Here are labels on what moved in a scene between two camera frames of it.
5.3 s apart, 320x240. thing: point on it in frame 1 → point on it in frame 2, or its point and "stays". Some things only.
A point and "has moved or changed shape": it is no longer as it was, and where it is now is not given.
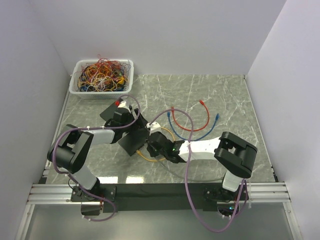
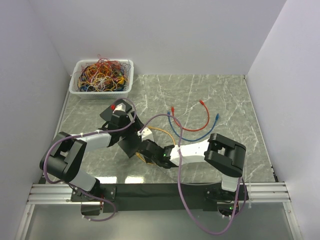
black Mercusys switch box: [108, 114] stays
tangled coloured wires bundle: [103, 75] stays
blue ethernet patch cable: [168, 115] stays
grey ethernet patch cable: [163, 168] has moved or changed shape
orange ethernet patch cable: [139, 153] has moved or changed shape
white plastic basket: [73, 86] stays
